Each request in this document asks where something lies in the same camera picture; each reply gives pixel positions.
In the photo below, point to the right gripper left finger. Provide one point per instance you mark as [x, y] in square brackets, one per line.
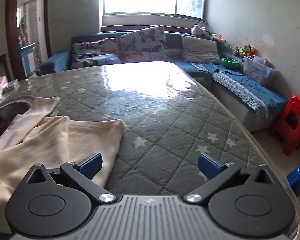
[79, 176]

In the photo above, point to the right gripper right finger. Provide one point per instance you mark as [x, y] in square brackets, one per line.
[219, 177]

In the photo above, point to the cream knit garment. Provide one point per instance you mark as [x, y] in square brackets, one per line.
[36, 138]

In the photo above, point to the grey quilted star table cover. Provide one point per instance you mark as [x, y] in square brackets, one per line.
[169, 121]

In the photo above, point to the blue plastic stool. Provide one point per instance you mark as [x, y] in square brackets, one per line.
[294, 180]

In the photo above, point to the red plastic stool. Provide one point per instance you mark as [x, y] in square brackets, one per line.
[288, 125]

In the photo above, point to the blue sofa blanket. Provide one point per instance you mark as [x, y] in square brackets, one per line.
[263, 101]

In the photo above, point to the black round induction cooktop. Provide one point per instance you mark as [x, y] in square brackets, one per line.
[9, 112]

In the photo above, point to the green plastic bowl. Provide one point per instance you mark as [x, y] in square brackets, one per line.
[230, 63]

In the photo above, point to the green card box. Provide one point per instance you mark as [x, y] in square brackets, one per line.
[12, 85]

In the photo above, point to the clear plastic storage box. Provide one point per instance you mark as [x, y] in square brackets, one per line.
[259, 72]

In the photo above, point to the blue corner sofa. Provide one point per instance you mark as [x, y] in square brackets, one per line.
[63, 59]

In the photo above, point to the flat butterfly print pillow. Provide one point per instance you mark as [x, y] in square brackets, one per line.
[97, 53]

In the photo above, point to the grey plain cushion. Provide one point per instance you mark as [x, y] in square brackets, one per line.
[199, 50]

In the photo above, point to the small colourful plush toys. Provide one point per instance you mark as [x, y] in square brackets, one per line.
[246, 50]

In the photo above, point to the blue white small cabinet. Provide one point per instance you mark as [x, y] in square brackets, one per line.
[28, 58]

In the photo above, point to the black white plush toy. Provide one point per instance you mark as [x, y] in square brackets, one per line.
[196, 30]

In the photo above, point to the upright butterfly print pillow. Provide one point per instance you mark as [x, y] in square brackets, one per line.
[144, 45]

